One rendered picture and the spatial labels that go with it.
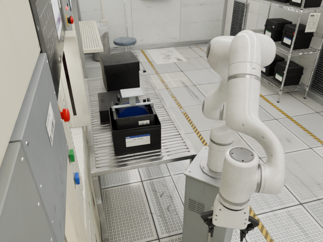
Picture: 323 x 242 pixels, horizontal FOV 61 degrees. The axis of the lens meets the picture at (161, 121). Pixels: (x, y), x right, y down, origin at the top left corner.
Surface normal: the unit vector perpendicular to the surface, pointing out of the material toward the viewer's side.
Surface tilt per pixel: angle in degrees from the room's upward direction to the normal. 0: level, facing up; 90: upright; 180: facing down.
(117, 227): 0
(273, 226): 0
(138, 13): 90
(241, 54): 51
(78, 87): 90
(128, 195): 0
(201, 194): 90
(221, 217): 92
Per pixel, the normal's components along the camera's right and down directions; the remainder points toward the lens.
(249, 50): -0.06, -0.21
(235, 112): -0.54, -0.16
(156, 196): 0.00, -0.85
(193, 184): -0.50, 0.47
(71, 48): 0.26, 0.51
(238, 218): -0.09, 0.54
